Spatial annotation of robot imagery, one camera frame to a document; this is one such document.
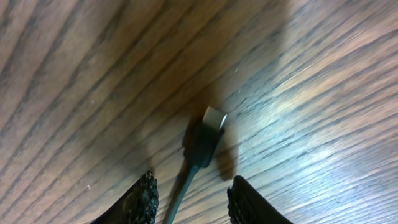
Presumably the black USB charging cable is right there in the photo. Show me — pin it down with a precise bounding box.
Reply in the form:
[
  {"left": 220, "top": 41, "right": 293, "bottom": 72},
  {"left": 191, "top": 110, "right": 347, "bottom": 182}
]
[{"left": 161, "top": 105, "right": 228, "bottom": 224}]

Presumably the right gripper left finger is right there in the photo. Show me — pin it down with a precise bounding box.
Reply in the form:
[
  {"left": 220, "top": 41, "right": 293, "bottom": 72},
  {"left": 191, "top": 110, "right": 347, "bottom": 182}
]
[{"left": 91, "top": 170, "right": 159, "bottom": 224}]

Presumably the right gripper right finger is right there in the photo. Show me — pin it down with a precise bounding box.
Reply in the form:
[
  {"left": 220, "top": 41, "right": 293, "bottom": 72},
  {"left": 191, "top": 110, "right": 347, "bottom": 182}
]
[{"left": 227, "top": 175, "right": 292, "bottom": 224}]

